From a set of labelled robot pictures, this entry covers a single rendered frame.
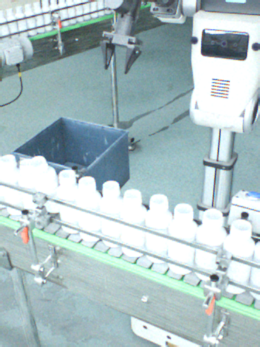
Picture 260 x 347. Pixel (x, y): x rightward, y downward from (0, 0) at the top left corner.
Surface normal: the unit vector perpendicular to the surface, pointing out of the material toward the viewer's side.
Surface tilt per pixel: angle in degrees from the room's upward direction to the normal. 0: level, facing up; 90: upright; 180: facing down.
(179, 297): 90
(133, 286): 90
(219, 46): 90
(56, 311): 0
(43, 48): 90
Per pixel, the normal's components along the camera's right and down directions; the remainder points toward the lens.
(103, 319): -0.05, -0.83
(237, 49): -0.48, 0.50
